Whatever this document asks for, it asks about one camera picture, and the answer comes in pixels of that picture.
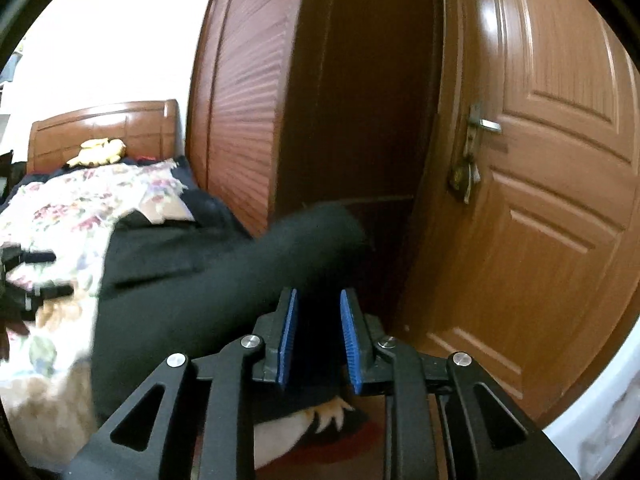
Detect black double-breasted coat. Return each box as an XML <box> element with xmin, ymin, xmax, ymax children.
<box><xmin>91</xmin><ymin>205</ymin><xmax>364</xmax><ymax>422</ymax></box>

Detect dark wooden chair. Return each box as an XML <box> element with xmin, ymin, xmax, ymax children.
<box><xmin>0</xmin><ymin>151</ymin><xmax>26</xmax><ymax>204</ymax></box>

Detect floral bed blanket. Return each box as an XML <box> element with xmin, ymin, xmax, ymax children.
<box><xmin>1</xmin><ymin>159</ymin><xmax>190</xmax><ymax>472</ymax></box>

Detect yellow plush toy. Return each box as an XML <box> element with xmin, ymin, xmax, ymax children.
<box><xmin>66</xmin><ymin>138</ymin><xmax>127</xmax><ymax>168</ymax></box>

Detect wooden room door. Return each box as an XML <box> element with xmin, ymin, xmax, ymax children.
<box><xmin>394</xmin><ymin>0</ymin><xmax>639</xmax><ymax>424</ymax></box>

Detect wooden bed headboard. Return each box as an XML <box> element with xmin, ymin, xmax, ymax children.
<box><xmin>26</xmin><ymin>100</ymin><xmax>183</xmax><ymax>174</ymax></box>

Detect folded navy blue garment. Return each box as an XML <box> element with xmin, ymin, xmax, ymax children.
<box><xmin>171</xmin><ymin>156</ymin><xmax>252</xmax><ymax>240</ymax></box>

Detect louvered wooden wardrobe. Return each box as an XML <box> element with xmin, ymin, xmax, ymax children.
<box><xmin>186</xmin><ymin>0</ymin><xmax>442</xmax><ymax>235</ymax></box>

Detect metal door handle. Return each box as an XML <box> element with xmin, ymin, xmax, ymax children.
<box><xmin>447</xmin><ymin>102</ymin><xmax>504</xmax><ymax>206</ymax></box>

